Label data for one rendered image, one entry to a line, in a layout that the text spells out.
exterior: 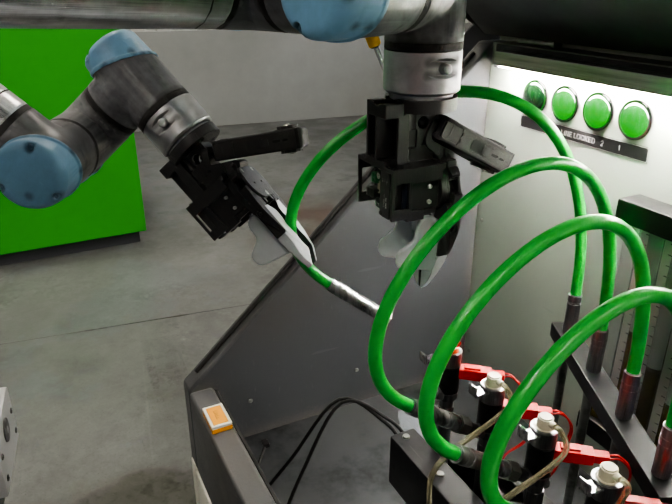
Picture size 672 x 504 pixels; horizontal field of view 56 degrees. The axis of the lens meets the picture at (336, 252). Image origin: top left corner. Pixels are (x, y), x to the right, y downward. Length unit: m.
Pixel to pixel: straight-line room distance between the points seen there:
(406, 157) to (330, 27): 0.18
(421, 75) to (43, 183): 0.39
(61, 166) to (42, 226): 3.33
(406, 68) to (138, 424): 2.14
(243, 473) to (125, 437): 1.66
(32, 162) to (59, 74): 3.15
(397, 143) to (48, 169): 0.35
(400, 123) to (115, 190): 3.46
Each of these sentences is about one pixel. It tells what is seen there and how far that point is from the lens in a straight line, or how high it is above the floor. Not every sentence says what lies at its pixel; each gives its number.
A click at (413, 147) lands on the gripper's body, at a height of 1.39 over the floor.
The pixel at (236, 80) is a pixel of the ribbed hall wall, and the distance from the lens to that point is 7.22.
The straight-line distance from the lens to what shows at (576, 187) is 0.84.
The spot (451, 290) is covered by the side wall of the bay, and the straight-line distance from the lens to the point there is 1.20.
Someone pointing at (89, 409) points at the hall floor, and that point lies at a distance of 2.72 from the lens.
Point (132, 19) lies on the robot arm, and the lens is 0.54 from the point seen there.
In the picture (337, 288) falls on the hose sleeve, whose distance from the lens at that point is 0.81.
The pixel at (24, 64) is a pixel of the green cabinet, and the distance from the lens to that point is 3.83.
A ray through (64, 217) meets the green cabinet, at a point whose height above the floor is 0.25.
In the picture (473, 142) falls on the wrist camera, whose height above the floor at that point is 1.39.
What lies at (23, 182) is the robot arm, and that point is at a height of 1.36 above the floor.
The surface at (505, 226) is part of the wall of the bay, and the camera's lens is 1.11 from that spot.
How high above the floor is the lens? 1.55
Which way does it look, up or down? 24 degrees down
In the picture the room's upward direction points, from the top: straight up
